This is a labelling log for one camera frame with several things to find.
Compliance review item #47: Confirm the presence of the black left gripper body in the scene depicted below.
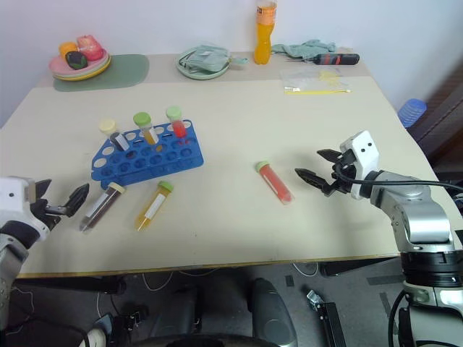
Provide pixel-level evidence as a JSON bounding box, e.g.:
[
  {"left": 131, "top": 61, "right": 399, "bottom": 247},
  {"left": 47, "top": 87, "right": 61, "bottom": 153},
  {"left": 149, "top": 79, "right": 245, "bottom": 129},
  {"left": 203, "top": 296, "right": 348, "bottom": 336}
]
[{"left": 29, "top": 199, "right": 69, "bottom": 233}]

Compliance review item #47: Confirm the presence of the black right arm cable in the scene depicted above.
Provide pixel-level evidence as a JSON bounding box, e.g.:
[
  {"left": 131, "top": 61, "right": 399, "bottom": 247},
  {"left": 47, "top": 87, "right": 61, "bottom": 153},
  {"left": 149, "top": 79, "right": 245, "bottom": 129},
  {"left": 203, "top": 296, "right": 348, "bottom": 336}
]
[{"left": 337, "top": 172, "right": 463, "bottom": 193}]

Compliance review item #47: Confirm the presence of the black caster bracket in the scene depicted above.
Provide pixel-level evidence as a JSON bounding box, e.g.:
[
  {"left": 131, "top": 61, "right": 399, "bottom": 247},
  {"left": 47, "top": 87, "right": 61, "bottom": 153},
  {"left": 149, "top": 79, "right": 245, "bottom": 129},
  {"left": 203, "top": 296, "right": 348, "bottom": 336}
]
[{"left": 306, "top": 288, "right": 345, "bottom": 347}]

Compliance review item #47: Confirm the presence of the blue plastic test tube rack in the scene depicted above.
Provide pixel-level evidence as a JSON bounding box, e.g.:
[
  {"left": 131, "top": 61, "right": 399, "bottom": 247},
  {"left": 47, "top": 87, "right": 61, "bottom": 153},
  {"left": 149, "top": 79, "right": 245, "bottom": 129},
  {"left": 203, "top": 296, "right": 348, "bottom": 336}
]
[{"left": 89, "top": 119, "right": 205, "bottom": 187}]

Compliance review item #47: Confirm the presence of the light green plate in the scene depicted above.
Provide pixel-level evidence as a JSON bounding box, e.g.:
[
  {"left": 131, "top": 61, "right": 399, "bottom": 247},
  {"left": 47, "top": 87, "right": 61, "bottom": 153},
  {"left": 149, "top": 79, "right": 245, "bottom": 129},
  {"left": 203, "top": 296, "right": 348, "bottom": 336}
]
[{"left": 51, "top": 53, "right": 111, "bottom": 80}]

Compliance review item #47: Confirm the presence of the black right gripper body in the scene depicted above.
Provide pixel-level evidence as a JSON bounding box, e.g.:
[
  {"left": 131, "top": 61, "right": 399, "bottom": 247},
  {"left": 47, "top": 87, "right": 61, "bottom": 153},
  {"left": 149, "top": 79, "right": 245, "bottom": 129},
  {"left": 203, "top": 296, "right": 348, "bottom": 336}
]
[{"left": 323, "top": 148, "right": 362, "bottom": 198}]

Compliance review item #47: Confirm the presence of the dark toy fruit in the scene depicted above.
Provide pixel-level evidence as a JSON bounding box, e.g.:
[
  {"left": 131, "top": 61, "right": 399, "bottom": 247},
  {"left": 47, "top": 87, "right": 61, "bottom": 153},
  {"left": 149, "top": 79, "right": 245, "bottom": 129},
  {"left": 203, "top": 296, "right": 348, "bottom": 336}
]
[{"left": 64, "top": 51, "right": 89, "bottom": 69}]

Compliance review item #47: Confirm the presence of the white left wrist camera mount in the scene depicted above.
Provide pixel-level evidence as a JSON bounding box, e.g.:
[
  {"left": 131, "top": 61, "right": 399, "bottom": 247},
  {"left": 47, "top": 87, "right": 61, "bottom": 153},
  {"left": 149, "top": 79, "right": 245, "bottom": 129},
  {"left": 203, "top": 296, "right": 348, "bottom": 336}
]
[{"left": 0, "top": 176, "right": 51, "bottom": 242}]

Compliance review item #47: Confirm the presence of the pink toy fruit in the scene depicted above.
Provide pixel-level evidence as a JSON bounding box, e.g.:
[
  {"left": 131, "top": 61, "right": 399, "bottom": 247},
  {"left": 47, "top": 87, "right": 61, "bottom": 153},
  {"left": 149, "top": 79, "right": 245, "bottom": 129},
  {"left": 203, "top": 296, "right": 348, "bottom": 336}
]
[{"left": 75, "top": 34, "right": 105, "bottom": 61}]

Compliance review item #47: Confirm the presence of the clear plastic zip bag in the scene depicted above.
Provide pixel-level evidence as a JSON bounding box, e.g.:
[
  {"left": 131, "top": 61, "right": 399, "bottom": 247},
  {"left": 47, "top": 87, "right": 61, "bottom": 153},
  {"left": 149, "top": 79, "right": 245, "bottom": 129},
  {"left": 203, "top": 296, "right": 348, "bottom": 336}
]
[{"left": 280, "top": 67, "right": 353, "bottom": 96}]

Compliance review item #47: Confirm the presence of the cream-capped tube with dark liquid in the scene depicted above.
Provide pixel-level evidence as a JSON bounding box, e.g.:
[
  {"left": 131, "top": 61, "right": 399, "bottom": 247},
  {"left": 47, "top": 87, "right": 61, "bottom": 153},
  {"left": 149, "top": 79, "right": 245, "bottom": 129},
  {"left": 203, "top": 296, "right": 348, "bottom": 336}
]
[
  {"left": 79, "top": 181, "right": 127, "bottom": 234},
  {"left": 98, "top": 118, "right": 129, "bottom": 152}
]

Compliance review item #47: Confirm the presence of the mint green round plate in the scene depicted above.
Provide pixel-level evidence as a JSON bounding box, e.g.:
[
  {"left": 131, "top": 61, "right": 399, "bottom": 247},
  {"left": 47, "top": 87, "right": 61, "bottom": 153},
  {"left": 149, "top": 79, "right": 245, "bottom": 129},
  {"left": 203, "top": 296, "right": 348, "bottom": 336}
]
[{"left": 176, "top": 47, "right": 232, "bottom": 80}]

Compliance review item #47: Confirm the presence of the green placemat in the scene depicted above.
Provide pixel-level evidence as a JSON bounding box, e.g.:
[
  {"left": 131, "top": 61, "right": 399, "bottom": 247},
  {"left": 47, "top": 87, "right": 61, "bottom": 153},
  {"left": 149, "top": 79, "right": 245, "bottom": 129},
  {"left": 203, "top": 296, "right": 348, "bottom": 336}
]
[{"left": 53, "top": 53, "right": 150, "bottom": 93}]

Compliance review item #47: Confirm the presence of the dark chair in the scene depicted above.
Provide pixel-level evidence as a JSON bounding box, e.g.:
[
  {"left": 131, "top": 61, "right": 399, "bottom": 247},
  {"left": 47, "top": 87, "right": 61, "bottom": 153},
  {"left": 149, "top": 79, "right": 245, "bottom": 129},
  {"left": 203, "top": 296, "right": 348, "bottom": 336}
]
[{"left": 407, "top": 53, "right": 463, "bottom": 176}]

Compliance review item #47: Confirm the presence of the orange toy fruit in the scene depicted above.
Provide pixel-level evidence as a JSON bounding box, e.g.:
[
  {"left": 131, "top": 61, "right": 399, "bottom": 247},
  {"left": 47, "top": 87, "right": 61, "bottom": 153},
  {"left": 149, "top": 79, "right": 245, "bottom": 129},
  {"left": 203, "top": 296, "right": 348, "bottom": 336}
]
[{"left": 59, "top": 41, "right": 79, "bottom": 59}]

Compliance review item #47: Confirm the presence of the green cloth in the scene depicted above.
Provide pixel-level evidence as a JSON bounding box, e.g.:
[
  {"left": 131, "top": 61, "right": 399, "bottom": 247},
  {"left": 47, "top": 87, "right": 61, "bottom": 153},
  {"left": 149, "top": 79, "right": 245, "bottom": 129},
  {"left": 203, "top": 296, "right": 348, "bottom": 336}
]
[{"left": 271, "top": 38, "right": 337, "bottom": 61}]

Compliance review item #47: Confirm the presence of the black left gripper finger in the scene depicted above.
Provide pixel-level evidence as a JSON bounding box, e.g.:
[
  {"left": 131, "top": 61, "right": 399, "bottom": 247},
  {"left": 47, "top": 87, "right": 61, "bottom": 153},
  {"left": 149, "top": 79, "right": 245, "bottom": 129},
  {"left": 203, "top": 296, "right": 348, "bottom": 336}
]
[
  {"left": 33, "top": 179, "right": 53, "bottom": 202},
  {"left": 66, "top": 182, "right": 91, "bottom": 218}
]

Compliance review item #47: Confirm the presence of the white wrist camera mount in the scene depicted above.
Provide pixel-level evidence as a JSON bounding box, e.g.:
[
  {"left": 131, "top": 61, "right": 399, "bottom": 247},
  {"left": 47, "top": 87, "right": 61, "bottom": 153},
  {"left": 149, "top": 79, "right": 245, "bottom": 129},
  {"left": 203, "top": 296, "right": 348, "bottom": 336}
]
[
  {"left": 339, "top": 130, "right": 381, "bottom": 200},
  {"left": 0, "top": 176, "right": 51, "bottom": 242}
]

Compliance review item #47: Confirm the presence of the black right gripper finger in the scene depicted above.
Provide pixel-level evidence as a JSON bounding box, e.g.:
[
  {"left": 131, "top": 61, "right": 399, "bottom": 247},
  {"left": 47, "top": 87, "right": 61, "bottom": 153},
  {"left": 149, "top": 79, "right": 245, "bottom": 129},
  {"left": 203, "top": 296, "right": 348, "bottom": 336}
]
[
  {"left": 316, "top": 147, "right": 343, "bottom": 163},
  {"left": 294, "top": 168, "right": 331, "bottom": 193}
]

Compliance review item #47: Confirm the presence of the dark rounded shape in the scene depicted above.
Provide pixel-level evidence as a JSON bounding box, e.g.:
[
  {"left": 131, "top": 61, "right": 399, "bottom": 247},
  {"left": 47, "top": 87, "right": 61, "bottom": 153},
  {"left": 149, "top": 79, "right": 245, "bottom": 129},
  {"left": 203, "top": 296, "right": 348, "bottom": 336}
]
[{"left": 248, "top": 277, "right": 300, "bottom": 347}]

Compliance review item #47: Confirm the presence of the green-capped tube with red liquid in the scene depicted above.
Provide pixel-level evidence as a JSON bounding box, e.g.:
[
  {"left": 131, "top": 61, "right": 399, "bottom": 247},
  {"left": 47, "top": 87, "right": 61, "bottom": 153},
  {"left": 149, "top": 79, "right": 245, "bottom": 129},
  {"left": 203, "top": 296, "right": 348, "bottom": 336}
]
[
  {"left": 255, "top": 160, "right": 296, "bottom": 207},
  {"left": 165, "top": 106, "right": 188, "bottom": 139}
]

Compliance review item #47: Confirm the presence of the blue ribbed water jug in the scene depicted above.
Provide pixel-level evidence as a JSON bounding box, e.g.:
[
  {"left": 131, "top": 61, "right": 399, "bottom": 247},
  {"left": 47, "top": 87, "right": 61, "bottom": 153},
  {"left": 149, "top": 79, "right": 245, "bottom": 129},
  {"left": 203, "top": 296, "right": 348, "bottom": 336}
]
[{"left": 397, "top": 98, "right": 428, "bottom": 128}]

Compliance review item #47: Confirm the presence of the black table frame bar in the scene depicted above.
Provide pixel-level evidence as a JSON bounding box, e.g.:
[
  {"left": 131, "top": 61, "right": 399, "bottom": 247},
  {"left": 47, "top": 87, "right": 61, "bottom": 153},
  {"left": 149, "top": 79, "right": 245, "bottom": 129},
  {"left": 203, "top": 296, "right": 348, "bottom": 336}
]
[
  {"left": 13, "top": 275, "right": 127, "bottom": 296},
  {"left": 319, "top": 257, "right": 403, "bottom": 278}
]

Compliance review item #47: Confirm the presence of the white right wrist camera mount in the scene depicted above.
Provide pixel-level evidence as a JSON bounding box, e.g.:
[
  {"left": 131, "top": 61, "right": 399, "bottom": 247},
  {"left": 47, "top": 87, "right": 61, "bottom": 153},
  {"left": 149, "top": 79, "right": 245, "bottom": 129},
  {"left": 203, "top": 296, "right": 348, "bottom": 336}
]
[{"left": 339, "top": 130, "right": 381, "bottom": 200}]

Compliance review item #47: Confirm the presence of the orange drink bottle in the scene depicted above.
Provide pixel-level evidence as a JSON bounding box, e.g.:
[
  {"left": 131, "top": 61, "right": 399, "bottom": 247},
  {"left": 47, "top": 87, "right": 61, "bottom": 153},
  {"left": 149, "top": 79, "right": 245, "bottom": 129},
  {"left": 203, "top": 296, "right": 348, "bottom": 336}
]
[{"left": 252, "top": 0, "right": 279, "bottom": 66}]

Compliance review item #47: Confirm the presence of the white floor cable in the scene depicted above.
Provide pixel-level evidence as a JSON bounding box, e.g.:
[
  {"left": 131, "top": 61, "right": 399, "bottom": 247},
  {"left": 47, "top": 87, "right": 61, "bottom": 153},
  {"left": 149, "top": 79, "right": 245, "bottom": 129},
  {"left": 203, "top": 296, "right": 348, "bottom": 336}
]
[{"left": 141, "top": 270, "right": 174, "bottom": 292}]

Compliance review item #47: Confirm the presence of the pink plate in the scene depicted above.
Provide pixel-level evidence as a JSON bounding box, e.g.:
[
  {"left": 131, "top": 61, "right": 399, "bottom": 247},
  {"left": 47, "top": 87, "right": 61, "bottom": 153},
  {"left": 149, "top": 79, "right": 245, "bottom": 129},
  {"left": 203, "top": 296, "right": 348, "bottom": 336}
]
[{"left": 48, "top": 48, "right": 110, "bottom": 77}]

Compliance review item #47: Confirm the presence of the yellow plate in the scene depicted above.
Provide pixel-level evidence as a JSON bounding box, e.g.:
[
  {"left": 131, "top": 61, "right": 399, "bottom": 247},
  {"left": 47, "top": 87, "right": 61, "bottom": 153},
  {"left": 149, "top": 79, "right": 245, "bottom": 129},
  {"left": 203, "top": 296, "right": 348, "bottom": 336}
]
[{"left": 52, "top": 56, "right": 112, "bottom": 82}]

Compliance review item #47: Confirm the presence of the black and red screwdriver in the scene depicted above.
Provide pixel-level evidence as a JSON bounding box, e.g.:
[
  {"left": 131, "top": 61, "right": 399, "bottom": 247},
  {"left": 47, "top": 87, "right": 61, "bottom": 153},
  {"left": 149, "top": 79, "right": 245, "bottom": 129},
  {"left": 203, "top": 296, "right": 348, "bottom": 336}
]
[{"left": 312, "top": 53, "right": 361, "bottom": 67}]

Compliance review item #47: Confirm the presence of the green-capped tube with orange liquid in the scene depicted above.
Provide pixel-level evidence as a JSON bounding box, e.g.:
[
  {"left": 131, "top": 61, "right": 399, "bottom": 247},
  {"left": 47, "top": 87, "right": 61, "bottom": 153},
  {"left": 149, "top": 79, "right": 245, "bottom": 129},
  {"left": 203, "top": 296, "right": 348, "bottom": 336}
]
[
  {"left": 134, "top": 180, "right": 174, "bottom": 232},
  {"left": 132, "top": 111, "right": 161, "bottom": 146}
]

